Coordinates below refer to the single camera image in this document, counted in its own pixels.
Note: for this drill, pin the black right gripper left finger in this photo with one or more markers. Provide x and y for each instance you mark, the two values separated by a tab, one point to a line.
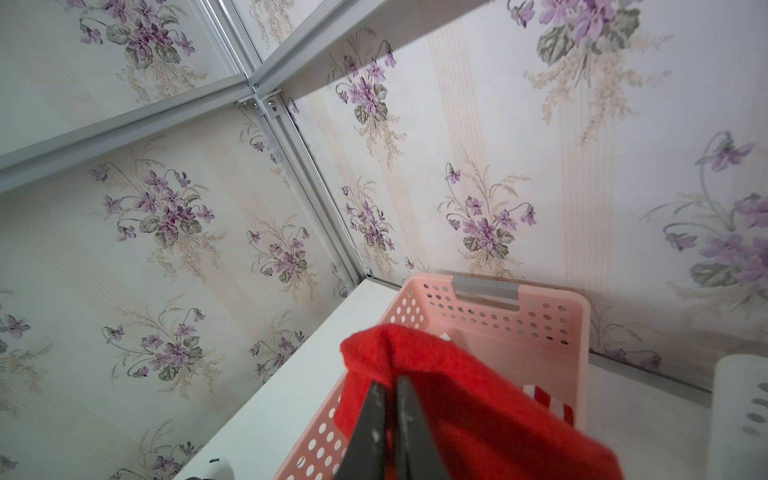
366	454

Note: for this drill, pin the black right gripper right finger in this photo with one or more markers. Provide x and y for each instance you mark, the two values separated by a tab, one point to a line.
416	454

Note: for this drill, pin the plain red sock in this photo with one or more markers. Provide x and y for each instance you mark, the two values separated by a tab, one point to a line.
485	427

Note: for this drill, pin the red white striped sock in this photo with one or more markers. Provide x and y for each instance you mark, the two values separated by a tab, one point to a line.
558	408

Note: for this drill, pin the pink plastic basket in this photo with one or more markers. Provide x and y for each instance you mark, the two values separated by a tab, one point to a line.
526	334

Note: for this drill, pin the white plastic basket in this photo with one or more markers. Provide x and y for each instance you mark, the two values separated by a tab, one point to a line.
738	432

